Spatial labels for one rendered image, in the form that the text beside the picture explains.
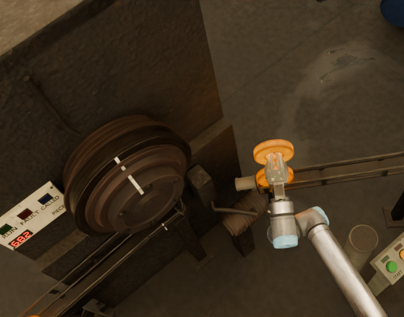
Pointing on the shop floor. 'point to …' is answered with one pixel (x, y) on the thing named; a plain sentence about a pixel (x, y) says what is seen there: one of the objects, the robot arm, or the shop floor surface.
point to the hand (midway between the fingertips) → (273, 150)
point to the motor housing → (244, 221)
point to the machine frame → (101, 114)
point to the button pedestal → (389, 284)
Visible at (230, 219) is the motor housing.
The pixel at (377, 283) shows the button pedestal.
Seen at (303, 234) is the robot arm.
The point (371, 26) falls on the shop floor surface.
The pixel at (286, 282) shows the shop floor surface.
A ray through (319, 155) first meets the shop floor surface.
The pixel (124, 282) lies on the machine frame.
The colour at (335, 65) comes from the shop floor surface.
